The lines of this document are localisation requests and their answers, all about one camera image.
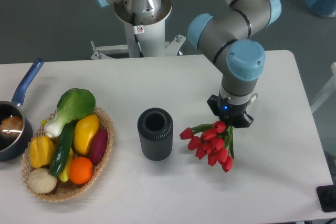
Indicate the yellow bell pepper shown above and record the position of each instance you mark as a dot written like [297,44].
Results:
[41,151]

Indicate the yellow mango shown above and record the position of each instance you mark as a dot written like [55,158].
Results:
[85,131]

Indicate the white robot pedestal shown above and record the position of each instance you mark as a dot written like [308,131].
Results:
[144,27]

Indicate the purple sweet potato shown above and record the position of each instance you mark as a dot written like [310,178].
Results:
[98,146]

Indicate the yellow banana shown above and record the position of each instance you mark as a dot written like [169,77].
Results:
[65,174]

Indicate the dark grey ribbed vase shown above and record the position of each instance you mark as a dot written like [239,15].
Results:
[155,129]

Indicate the black device at edge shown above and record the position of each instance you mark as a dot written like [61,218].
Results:
[326,196]

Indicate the green bok choy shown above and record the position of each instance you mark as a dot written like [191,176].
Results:
[74,104]

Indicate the orange fruit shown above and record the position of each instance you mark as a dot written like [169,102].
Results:
[81,170]

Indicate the woven wicker basket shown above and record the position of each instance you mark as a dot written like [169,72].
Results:
[68,190]

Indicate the red tulip bouquet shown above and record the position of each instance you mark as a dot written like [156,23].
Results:
[214,141]

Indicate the white steamed bun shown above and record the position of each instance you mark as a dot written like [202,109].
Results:
[40,181]

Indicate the green cucumber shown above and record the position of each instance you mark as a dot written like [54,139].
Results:
[62,150]

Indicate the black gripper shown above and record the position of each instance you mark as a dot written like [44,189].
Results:
[228,112]

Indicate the brown bread in pan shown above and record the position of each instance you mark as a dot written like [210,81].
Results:
[11,127]

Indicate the blue handled saucepan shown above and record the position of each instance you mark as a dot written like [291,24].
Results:
[13,147]

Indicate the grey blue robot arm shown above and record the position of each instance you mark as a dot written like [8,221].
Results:
[224,41]

